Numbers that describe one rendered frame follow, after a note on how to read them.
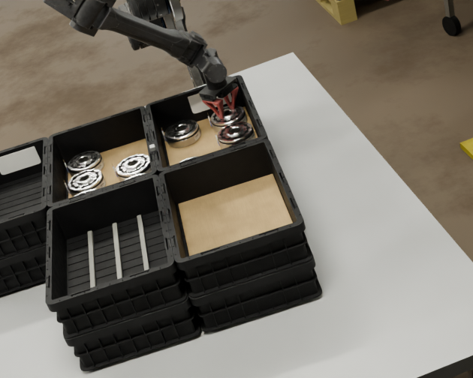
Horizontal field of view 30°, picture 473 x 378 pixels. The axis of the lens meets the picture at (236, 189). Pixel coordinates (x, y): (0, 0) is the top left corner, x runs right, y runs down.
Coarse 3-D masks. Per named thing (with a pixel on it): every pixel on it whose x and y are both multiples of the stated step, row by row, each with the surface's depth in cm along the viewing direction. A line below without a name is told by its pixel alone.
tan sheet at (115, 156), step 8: (128, 144) 262; (136, 144) 261; (144, 144) 259; (104, 152) 262; (112, 152) 260; (120, 152) 259; (128, 152) 258; (136, 152) 257; (144, 152) 255; (104, 160) 258; (112, 160) 256; (120, 160) 255; (104, 168) 254; (112, 168) 253; (104, 176) 250; (112, 176) 249
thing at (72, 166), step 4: (84, 152) 258; (88, 152) 258; (92, 152) 257; (96, 152) 256; (76, 156) 258; (92, 156) 255; (96, 156) 255; (100, 156) 254; (72, 160) 256; (92, 160) 253; (96, 160) 252; (68, 164) 255; (72, 164) 254; (76, 164) 253; (84, 164) 252; (88, 164) 252; (92, 164) 251; (68, 168) 253; (72, 168) 252; (76, 168) 252; (80, 168) 252; (84, 168) 250; (88, 168) 250
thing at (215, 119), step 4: (224, 108) 258; (228, 108) 258; (236, 108) 257; (240, 108) 255; (236, 112) 254; (240, 112) 254; (244, 112) 254; (212, 116) 256; (216, 116) 255; (232, 116) 253; (236, 116) 253; (240, 116) 252; (212, 120) 254; (216, 120) 254; (220, 120) 253; (224, 120) 252; (228, 120) 252; (232, 120) 252; (236, 120) 251; (216, 124) 252; (220, 124) 251; (224, 124) 251
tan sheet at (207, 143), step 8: (208, 120) 261; (248, 120) 255; (200, 128) 258; (208, 128) 257; (200, 136) 254; (208, 136) 253; (256, 136) 246; (192, 144) 252; (200, 144) 251; (208, 144) 250; (216, 144) 249; (168, 152) 252; (176, 152) 251; (184, 152) 250; (192, 152) 248; (200, 152) 247; (208, 152) 246; (176, 160) 247
